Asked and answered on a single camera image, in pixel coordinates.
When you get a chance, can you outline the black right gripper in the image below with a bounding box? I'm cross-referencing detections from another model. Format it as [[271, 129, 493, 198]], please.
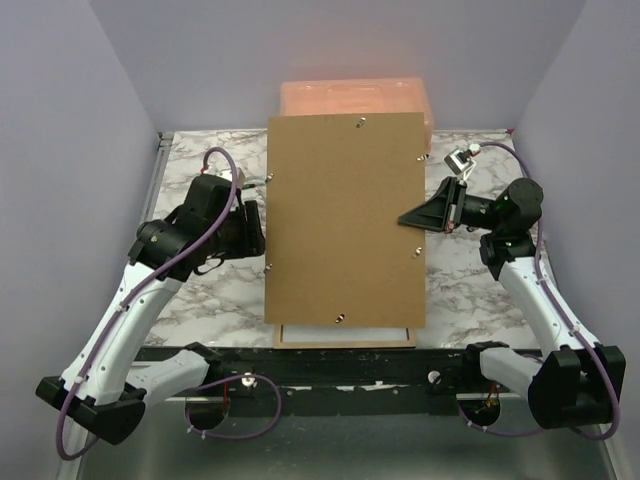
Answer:
[[398, 177, 504, 235]]

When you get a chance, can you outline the rectangular picture frame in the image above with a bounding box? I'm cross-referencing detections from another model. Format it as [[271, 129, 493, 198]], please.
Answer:
[[274, 325, 416, 350]]

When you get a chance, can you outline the brown cardboard backing sheet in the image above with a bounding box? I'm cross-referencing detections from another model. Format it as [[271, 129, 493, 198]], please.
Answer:
[[265, 112, 426, 328]]

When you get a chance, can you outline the glossy photo print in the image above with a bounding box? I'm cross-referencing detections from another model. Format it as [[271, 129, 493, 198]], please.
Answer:
[[281, 326, 408, 343]]

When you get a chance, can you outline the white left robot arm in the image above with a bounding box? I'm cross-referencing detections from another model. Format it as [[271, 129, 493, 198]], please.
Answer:
[[36, 172, 265, 445]]

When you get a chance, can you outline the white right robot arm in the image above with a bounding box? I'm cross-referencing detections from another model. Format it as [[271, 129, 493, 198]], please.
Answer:
[[398, 177, 626, 439]]

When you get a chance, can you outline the orange translucent plastic toolbox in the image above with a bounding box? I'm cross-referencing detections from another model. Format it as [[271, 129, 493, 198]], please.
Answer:
[[280, 77, 435, 153]]

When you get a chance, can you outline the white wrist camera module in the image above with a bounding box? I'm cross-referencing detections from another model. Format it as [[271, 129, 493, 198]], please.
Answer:
[[444, 143, 481, 183]]

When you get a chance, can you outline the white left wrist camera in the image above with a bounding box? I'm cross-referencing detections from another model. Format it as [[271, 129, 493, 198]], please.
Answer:
[[218, 169, 246, 190]]

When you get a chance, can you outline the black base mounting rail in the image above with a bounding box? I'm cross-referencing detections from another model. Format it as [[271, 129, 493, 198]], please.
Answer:
[[173, 347, 492, 418]]

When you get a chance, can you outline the aluminium extrusion frame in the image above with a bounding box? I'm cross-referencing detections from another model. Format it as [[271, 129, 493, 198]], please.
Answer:
[[54, 130, 616, 480]]

